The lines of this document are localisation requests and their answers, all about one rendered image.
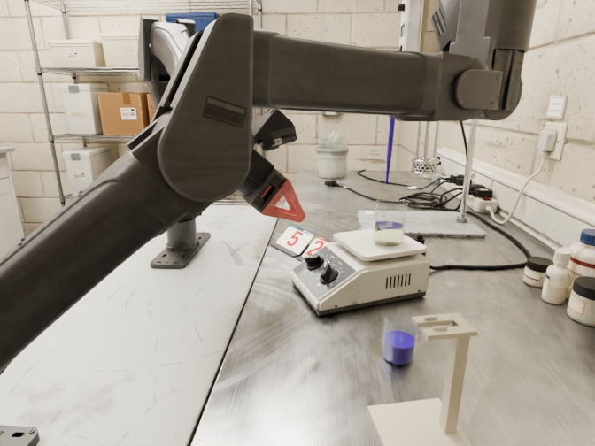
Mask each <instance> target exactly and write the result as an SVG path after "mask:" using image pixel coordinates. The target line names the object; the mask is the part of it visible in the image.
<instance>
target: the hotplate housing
mask: <svg viewBox="0 0 595 446"><path fill-rule="evenodd" d="M325 246H326V247H328V248H329V249H330V250H332V251H333V252H334V253H335V254H337V255H338V256H339V257H340V258H341V259H342V260H343V261H344V262H346V263H347V264H348V265H350V266H351V267H352V268H353V269H354V270H356V272H355V273H353V274H352V275H351V276H349V277H348V278H346V279H345V280H344V281H342V282H341V283H339V284H338V285H337V286H335V287H334V288H332V289H331V290H330V291H329V292H328V293H326V294H325V295H324V296H322V297H320V298H319V299H318V298H317V297H316V296H315V295H314V294H313V292H312V291H311V290H310V289H309V288H308V287H307V286H306V285H305V284H304V283H303V282H302V280H301V279H300V278H299V277H298V276H297V274H296V273H295V272H294V271H293V268H292V272H291V273H290V278H291V279H292V283H293V284H294V285H295V287H296V288H297V289H298V291H299V292H300V293H301V294H302V296H303V297H304V298H305V300H306V301H307V302H308V303H309V304H310V305H311V306H312V307H313V309H314V310H315V311H316V313H317V314H318V315H319V316H320V315H326V314H330V313H335V312H340V311H349V310H353V309H358V308H362V307H367V306H372V305H377V304H385V303H389V302H395V301H399V300H404V299H408V298H413V297H418V296H425V295H426V291H427V289H428V281H429V266H430V260H429V259H428V258H427V257H425V256H423V255H422V254H414V255H409V256H403V257H396V258H385V259H379V260H374V261H364V260H361V259H359V258H358V257H356V256H355V255H354V254H352V253H351V252H350V251H348V250H347V249H346V248H345V247H344V246H342V245H341V244H339V243H338V242H331V243H330V244H326V245H325ZM325 246H324V247H325Z"/></svg>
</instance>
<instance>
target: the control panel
mask: <svg viewBox="0 0 595 446"><path fill-rule="evenodd" d="M315 254H319V255H320V257H323V259H324V262H323V264H322V265H321V266H320V267H319V268H317V269H315V270H308V269H307V267H306V265H307V263H306V262H305V261H304V262H302V263H301V264H299V265H298V266H296V267H295V268H293V271H294V272H295V273H296V274H297V276H298V277H299V278H300V279H301V280H302V282H303V283H304V284H305V285H306V286H307V287H308V288H309V289H310V290H311V291H312V292H313V294H314V295H315V296H316V297H317V298H318V299H319V298H320V297H322V296H324V295H325V294H326V293H328V292H329V291H330V290H331V289H332V288H334V287H335V286H337V285H338V284H339V283H341V282H342V281H344V280H345V279H346V278H348V277H349V276H351V275H352V274H353V273H355V272H356V270H354V269H353V268H352V267H351V266H350V265H348V264H347V263H346V262H344V261H343V260H342V259H341V258H340V257H339V256H338V255H337V254H335V253H334V252H333V251H332V250H330V249H329V248H328V247H326V246H325V247H323V248H322V249H320V250H319V251H317V252H316V253H314V255H315ZM329 258H331V260H330V261H329V262H328V263H329V264H330V266H331V268H332V269H337V271H338V276H337V277H336V279H335V280H334V281H332V282H330V283H328V284H322V283H321V282H320V276H321V270H322V267H323V265H324V264H325V263H326V262H327V259H329ZM333 263H336V265H335V266H332V264H333Z"/></svg>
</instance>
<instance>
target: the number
mask: <svg viewBox="0 0 595 446"><path fill-rule="evenodd" d="M311 238H312V236H311V235H309V234H306V233H304V232H302V231H299V230H297V229H296V228H293V227H289V228H288V229H287V231H286V232H285V233H284V234H283V235H282V237H281V238H280V239H279V240H278V242H281V243H283V244H285V245H287V246H289V247H291V248H292V249H294V250H297V251H299V252H300V251H301V250H302V249H303V248H304V246H305V245H306V244H307V243H308V241H309V240H310V239H311Z"/></svg>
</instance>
